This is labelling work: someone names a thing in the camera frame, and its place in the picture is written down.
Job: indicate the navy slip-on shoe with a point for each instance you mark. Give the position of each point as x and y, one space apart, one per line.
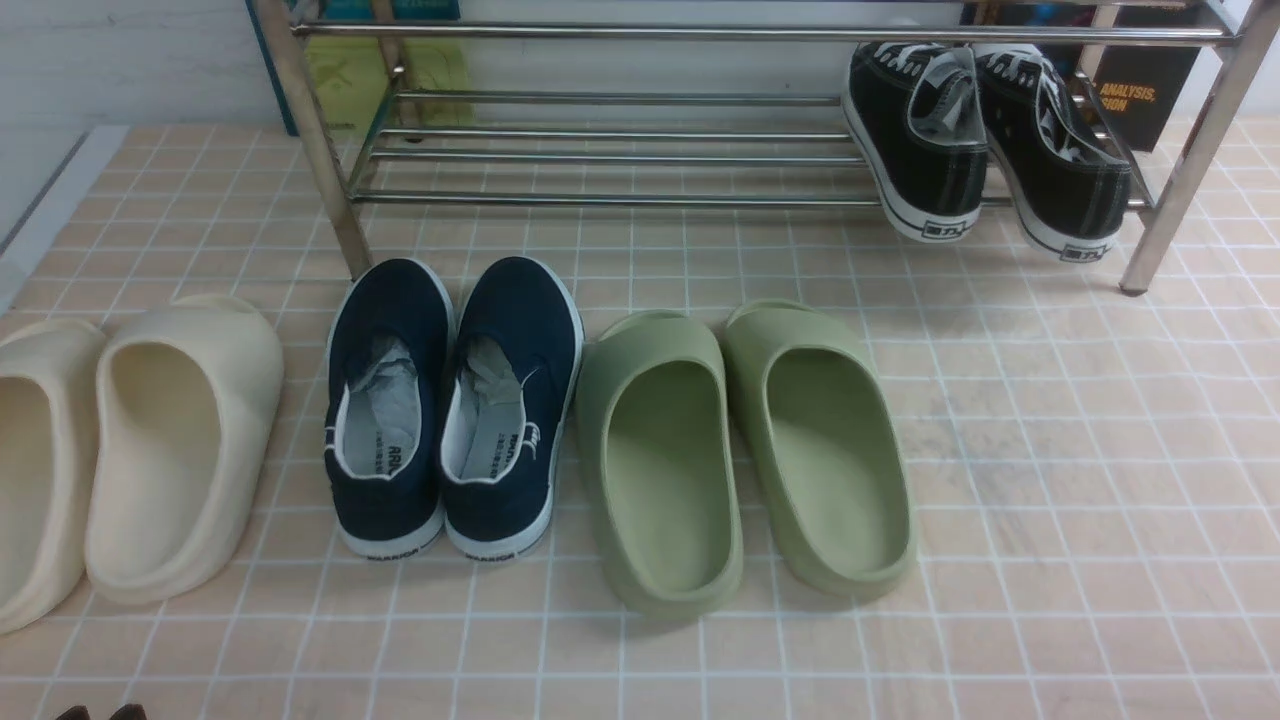
515 365
386 355

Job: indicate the silver metal shoe rack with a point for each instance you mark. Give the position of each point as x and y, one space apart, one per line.
1241 44

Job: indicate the left green foam slide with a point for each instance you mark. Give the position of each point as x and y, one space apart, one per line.
656 465

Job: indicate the green foam slide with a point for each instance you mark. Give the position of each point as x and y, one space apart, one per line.
818 427
656 465

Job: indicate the right green foam slide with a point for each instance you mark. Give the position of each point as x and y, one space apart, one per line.
818 427

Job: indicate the left black canvas sneaker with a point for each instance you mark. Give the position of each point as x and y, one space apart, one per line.
913 110

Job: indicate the black canvas sneaker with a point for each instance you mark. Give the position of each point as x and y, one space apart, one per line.
913 110
1069 191

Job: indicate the teal yellow-green box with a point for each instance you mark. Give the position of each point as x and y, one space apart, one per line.
350 75

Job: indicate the right cream foam slide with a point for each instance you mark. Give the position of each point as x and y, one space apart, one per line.
187 397

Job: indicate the cream foam slide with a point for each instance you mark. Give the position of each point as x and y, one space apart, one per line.
49 441
187 397

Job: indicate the right black canvas sneaker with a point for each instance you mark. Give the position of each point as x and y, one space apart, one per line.
1069 191

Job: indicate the black book orange text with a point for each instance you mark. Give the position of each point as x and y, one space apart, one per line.
1140 85

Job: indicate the left cream foam slide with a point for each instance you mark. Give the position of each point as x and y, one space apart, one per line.
49 441

